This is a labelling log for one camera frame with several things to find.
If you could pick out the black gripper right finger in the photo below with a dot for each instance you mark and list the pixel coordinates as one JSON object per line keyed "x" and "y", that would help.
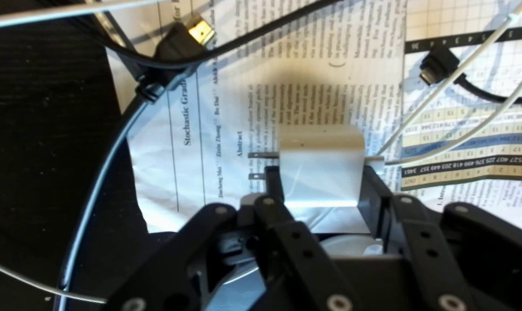
{"x": 473, "y": 253}

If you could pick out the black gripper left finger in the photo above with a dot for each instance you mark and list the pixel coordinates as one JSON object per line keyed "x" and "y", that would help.
{"x": 231, "y": 253}

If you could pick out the white charger head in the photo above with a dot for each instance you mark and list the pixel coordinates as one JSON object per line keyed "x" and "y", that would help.
{"x": 321, "y": 170}

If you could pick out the colourful chart paper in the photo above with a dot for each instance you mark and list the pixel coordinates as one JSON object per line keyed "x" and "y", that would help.
{"x": 479, "y": 149}

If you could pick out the printed text paper sheet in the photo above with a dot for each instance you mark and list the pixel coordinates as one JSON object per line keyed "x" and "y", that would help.
{"x": 283, "y": 75}

